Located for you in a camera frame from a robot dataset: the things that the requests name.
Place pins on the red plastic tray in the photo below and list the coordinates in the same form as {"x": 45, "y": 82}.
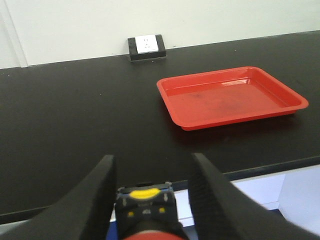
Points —
{"x": 229, "y": 96}

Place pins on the black desktop socket box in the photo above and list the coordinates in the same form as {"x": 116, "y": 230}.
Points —
{"x": 146, "y": 47}

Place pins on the red mushroom push button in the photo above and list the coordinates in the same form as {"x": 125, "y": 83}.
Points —
{"x": 147, "y": 207}

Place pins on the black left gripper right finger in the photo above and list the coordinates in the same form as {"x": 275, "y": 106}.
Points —
{"x": 222, "y": 212}

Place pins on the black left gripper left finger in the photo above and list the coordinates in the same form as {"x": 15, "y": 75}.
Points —
{"x": 82, "y": 214}

